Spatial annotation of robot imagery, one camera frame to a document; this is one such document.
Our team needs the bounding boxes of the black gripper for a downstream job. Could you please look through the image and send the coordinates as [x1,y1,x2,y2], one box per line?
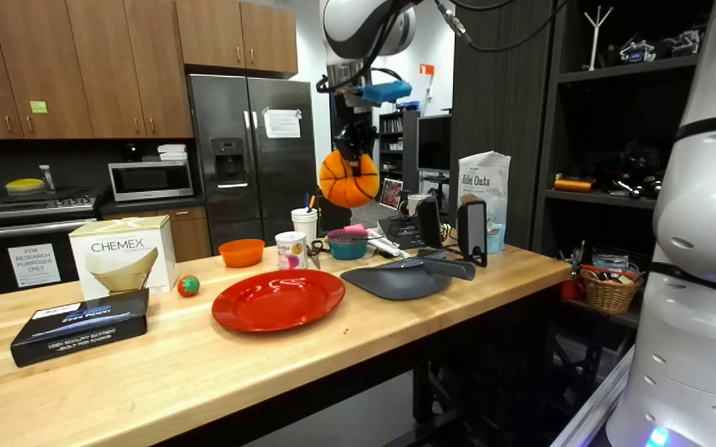
[337,103,380,187]

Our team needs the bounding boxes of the orange plush basketball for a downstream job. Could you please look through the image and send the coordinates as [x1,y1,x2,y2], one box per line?
[315,146,384,211]

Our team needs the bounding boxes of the red plate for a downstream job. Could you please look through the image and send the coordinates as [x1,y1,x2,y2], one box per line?
[211,268,348,339]

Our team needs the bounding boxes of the white paper cup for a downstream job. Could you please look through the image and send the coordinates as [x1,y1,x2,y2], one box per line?
[288,195,320,249]

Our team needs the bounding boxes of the teal bowl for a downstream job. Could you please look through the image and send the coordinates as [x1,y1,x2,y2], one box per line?
[325,223,370,263]

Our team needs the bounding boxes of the white plastic utensil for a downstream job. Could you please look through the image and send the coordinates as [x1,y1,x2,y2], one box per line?
[365,235,411,262]

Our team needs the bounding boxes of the black tablet stand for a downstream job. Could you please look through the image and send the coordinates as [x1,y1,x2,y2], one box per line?
[415,197,445,249]
[455,200,491,268]

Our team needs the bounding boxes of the white paper notice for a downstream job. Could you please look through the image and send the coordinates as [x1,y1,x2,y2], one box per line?
[261,108,304,141]

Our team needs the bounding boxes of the white mug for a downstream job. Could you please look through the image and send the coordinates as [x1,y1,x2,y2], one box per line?
[273,230,310,273]

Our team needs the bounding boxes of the stainless steel refrigerator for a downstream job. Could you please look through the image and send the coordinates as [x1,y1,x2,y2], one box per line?
[186,72,320,252]

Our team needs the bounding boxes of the clear plastic bag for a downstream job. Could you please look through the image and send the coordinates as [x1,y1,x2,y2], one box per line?
[455,150,513,258]

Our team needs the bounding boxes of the orange bowl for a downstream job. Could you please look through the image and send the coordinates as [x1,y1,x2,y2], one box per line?
[217,236,269,272]

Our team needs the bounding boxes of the wooden lower cabinet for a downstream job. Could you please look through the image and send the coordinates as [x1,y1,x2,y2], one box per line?
[168,207,215,263]

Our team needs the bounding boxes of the orange object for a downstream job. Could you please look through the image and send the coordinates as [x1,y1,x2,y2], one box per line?
[553,175,598,195]

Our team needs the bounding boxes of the small red green ball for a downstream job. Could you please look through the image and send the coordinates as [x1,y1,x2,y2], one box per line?
[176,273,204,300]

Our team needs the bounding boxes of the silver microwave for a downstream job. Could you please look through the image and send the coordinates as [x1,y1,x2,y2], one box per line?
[108,160,196,203]

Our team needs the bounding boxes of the dark shelving unit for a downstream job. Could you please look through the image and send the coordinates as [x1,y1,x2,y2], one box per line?
[530,0,713,333]

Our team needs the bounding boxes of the white Chemex filter box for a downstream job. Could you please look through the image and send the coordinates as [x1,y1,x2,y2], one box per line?
[68,215,180,304]

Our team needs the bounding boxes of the white branch figurine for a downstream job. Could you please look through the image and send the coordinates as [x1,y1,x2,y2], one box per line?
[581,6,615,74]

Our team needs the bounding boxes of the wicker basket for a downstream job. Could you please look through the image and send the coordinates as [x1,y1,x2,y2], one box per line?
[580,263,645,318]

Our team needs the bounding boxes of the wooden upper cabinets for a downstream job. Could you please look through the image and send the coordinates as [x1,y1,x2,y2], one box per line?
[0,0,302,141]

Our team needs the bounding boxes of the clear bottle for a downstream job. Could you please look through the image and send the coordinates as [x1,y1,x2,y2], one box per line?
[38,161,58,197]

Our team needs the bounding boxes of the black flat box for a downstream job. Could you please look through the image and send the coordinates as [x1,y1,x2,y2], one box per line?
[11,288,151,371]

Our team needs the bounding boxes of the yellow bowl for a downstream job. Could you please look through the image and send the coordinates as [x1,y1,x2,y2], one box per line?
[2,177,51,200]

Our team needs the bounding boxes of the white printed sign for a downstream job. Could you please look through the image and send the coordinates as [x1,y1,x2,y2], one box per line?
[6,241,63,290]

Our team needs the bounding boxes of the black oven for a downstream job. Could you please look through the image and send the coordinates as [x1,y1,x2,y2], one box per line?
[0,195,99,300]

